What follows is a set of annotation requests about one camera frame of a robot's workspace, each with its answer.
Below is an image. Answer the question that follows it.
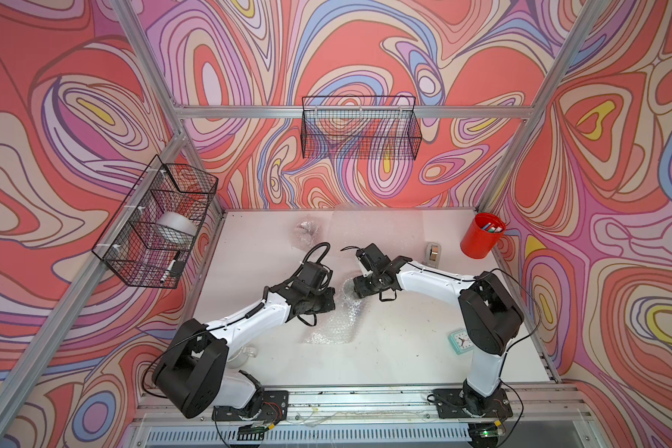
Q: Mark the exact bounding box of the bubble wrap sheet around mug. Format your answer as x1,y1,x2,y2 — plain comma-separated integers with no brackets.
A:
290,220,321,251

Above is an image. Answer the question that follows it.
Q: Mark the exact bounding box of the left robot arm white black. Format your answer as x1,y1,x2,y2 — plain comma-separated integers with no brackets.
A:
152,280,335,419

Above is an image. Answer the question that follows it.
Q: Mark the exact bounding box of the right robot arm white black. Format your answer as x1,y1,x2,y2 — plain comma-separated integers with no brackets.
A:
353,258,524,417

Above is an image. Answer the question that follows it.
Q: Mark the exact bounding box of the flat bubble wrap sheet stack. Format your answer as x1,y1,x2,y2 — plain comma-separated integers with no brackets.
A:
326,210,427,261

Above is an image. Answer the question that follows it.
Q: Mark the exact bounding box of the small green alarm clock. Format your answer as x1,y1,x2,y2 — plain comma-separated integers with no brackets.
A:
448,329,474,356

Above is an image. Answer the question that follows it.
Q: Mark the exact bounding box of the red pen holder cup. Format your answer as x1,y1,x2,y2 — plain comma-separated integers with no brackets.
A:
460,212,507,259

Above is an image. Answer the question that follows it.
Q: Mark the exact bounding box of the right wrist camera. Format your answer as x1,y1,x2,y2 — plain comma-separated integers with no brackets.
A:
356,243,391,274

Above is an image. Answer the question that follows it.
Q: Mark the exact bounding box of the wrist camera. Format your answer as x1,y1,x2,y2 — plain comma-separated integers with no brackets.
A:
295,261,332,291
356,243,391,274

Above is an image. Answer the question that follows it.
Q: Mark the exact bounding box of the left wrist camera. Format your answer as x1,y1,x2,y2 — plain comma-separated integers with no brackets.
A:
295,261,332,291

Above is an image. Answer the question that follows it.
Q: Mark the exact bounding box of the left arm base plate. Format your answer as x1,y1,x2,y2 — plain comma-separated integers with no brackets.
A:
212,389,289,423

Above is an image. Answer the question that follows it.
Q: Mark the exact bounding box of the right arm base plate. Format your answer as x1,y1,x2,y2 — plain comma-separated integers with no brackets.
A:
427,386,513,421

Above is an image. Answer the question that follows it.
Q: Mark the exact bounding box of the black wire basket back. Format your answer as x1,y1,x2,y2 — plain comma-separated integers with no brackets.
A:
301,93,423,161

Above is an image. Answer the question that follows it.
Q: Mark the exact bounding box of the black wire basket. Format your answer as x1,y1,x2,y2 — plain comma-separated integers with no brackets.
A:
91,156,218,289
301,93,423,161

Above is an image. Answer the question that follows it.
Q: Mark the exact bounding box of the black wire basket left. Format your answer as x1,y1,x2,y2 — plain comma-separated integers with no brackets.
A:
91,156,218,289

